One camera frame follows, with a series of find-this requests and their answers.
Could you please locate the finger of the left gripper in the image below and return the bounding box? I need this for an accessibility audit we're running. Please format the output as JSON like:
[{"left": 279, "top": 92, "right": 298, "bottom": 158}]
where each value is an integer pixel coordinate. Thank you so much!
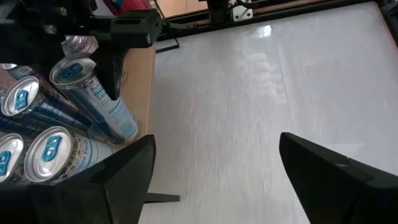
[{"left": 91, "top": 46, "right": 129, "bottom": 101}]

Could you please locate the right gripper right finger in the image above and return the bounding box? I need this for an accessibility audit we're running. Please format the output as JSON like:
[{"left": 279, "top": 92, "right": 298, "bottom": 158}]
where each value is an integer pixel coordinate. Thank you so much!
[{"left": 279, "top": 132, "right": 398, "bottom": 224}]

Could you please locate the light wooden board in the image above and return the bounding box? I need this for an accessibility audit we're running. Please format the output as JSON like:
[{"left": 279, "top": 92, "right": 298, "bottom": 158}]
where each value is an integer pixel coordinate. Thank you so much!
[{"left": 0, "top": 37, "right": 181, "bottom": 205}]

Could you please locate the silver mounting plate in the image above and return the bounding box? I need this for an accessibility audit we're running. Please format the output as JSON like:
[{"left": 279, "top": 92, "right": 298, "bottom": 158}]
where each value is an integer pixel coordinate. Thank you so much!
[{"left": 231, "top": 2, "right": 253, "bottom": 22}]

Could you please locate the red soda can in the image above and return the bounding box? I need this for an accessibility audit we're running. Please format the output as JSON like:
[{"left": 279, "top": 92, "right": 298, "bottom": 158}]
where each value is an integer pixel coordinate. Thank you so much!
[{"left": 104, "top": 0, "right": 152, "bottom": 16}]

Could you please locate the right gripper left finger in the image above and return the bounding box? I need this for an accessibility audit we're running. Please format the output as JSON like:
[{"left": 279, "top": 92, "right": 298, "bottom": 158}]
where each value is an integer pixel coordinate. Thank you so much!
[{"left": 0, "top": 134, "right": 156, "bottom": 224}]

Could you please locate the black metal table frame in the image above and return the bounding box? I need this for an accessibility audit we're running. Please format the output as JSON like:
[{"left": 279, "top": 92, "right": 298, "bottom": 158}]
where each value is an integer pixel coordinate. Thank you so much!
[{"left": 155, "top": 0, "right": 398, "bottom": 47}]

